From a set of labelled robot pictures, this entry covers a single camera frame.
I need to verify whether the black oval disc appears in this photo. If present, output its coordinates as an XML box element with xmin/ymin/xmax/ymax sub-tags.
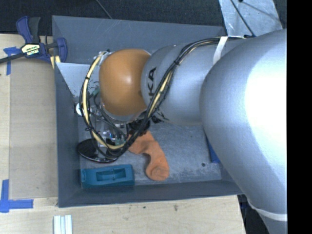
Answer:
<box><xmin>76</xmin><ymin>138</ymin><xmax>119</xmax><ymax>163</ymax></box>

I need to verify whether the teal blue box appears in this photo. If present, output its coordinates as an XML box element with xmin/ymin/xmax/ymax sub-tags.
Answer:
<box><xmin>79</xmin><ymin>164</ymin><xmax>136</xmax><ymax>189</ymax></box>

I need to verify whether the orange sock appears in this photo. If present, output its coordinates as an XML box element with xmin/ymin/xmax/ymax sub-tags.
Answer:
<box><xmin>127</xmin><ymin>130</ymin><xmax>170</xmax><ymax>182</ymax></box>

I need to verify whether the pale wood flat board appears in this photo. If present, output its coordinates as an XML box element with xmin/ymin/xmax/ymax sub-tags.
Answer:
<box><xmin>9</xmin><ymin>35</ymin><xmax>59</xmax><ymax>200</ymax></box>

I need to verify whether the grey metal bin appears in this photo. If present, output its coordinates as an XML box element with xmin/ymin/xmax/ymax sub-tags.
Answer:
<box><xmin>51</xmin><ymin>15</ymin><xmax>245</xmax><ymax>208</ymax></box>

